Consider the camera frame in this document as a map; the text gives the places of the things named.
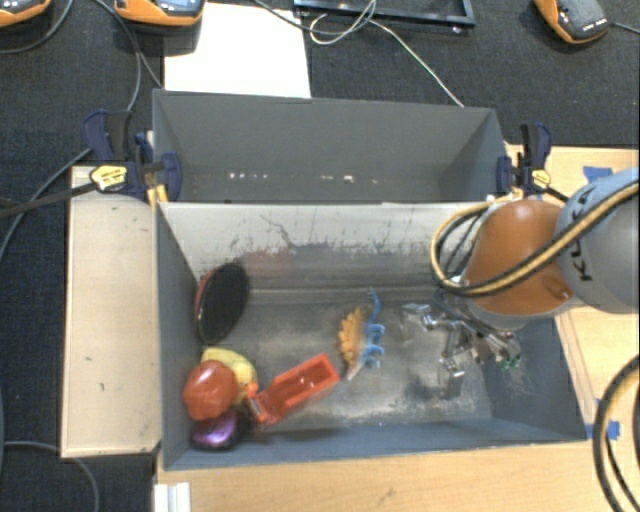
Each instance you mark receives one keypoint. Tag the blue and orange toy dinosaur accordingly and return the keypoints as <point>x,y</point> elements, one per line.
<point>362,335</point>

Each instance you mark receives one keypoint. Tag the grey metal bin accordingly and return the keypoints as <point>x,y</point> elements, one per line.
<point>320,350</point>

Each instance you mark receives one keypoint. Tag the purple toy eggplant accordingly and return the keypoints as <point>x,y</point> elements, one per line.
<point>217,432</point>

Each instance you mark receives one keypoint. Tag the black round disc red rim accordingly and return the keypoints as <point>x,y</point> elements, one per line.
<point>222,302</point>

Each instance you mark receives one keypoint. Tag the yellow toy fruit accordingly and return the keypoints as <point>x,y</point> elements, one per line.
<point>242,367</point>

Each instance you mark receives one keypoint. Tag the pale wood flat board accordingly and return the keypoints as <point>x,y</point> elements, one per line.
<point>112,325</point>

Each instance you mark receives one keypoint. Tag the orange rectangular plastic box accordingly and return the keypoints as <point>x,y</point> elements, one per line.
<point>300,385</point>

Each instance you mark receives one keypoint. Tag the red-orange toy tomato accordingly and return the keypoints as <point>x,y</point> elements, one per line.
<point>210,390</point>

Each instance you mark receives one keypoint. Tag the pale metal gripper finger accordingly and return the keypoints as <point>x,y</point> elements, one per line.
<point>452,380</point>
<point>413,312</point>

